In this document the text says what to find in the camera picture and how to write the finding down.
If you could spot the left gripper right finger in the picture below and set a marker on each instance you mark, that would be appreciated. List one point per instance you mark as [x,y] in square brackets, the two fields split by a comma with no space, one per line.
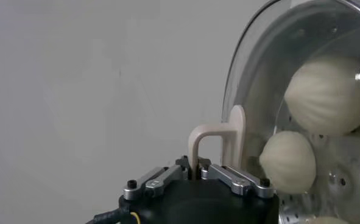
[234,179]

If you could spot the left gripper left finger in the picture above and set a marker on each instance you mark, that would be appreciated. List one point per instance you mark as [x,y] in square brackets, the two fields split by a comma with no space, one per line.
[158,182]

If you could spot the white steamed baozi bun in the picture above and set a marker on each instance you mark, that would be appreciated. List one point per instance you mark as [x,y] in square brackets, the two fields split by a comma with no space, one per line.
[326,97]
[289,162]

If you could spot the stainless steel steamer basket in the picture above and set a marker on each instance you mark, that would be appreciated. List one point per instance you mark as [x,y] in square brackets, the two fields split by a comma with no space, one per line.
[338,182]

